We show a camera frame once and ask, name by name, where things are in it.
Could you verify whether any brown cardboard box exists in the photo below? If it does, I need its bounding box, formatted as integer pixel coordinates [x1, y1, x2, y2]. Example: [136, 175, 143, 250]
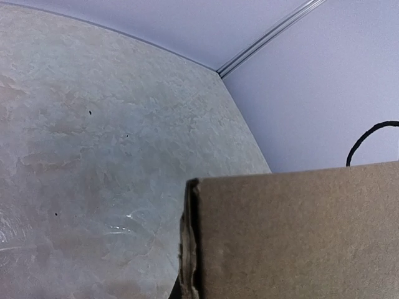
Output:
[179, 162, 398, 298]

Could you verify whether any right aluminium frame post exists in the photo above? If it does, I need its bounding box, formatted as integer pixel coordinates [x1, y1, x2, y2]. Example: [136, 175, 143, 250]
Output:
[216, 0, 325, 80]

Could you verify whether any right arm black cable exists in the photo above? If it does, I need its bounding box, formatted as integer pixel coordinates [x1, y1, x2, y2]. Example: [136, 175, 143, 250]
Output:
[345, 120, 399, 167]

